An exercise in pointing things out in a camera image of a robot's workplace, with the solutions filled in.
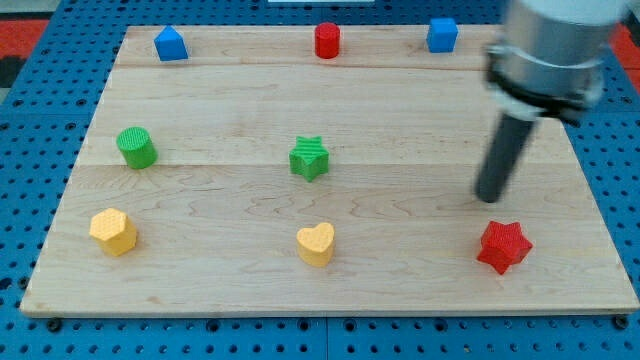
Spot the green cylinder block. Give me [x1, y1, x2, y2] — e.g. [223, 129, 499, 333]
[116, 126, 158, 169]

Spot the yellow hexagon block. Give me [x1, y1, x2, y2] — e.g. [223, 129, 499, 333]
[89, 208, 138, 257]

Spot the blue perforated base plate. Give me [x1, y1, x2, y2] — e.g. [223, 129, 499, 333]
[1, 0, 639, 359]

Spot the yellow heart block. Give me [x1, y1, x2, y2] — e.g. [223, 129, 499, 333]
[296, 222, 335, 267]

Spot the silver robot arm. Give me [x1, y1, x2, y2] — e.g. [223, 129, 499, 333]
[486, 0, 628, 125]

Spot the blue pentagon block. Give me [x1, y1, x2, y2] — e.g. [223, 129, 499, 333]
[154, 26, 189, 62]

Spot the green star block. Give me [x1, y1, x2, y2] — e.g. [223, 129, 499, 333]
[289, 136, 329, 182]

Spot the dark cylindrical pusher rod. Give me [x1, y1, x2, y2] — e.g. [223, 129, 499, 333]
[474, 113, 536, 203]

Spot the red star block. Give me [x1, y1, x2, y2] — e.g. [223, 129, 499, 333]
[476, 221, 534, 275]

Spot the wooden board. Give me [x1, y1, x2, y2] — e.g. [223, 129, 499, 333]
[21, 25, 639, 318]

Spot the red cylinder block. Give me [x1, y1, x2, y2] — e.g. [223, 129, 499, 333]
[314, 22, 341, 59]

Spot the blue cube block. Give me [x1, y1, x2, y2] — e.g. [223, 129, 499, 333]
[426, 18, 458, 53]

